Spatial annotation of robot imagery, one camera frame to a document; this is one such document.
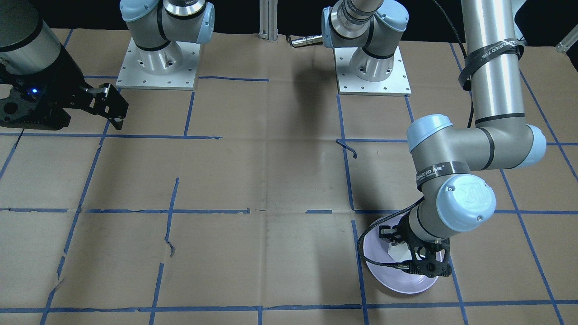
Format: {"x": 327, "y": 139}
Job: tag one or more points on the metal cable connector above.
{"x": 304, "y": 41}

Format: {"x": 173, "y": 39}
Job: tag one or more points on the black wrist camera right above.
{"x": 30, "y": 108}

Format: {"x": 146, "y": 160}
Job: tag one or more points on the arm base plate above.
{"x": 172, "y": 68}
{"x": 349, "y": 82}

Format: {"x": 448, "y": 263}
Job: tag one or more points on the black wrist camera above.
{"x": 429, "y": 264}
{"x": 30, "y": 108}

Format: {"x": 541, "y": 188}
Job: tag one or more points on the aluminium frame post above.
{"x": 268, "y": 20}

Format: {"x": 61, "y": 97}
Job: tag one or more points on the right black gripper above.
{"x": 64, "y": 77}

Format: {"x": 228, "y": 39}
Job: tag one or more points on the white faceted cup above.
{"x": 397, "y": 253}

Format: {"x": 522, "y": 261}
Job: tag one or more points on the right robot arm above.
{"x": 28, "y": 45}

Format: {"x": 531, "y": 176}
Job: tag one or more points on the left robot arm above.
{"x": 454, "y": 200}

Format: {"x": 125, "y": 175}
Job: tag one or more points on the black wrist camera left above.
{"x": 429, "y": 264}

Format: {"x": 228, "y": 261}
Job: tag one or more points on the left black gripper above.
{"x": 402, "y": 233}

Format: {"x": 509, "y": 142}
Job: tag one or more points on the lavender plate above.
{"x": 395, "y": 279}

